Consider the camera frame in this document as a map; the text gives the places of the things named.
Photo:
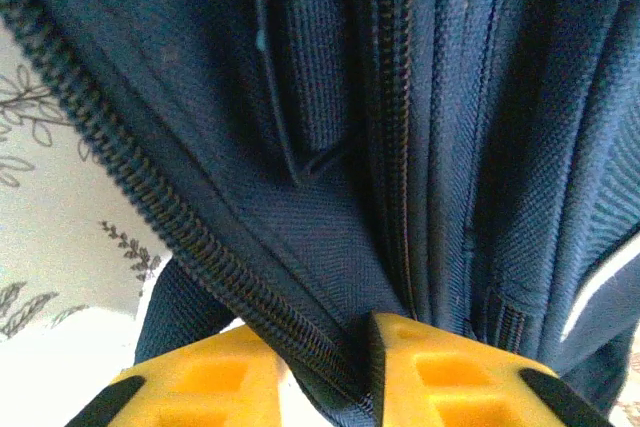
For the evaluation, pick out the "navy blue backpack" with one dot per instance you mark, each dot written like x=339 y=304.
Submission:
x=450 y=147

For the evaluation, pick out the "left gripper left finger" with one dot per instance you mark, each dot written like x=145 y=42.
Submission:
x=200 y=387

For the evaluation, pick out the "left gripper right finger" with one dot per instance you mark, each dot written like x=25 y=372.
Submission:
x=460 y=387

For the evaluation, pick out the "floral tablecloth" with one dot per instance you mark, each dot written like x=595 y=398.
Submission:
x=50 y=247

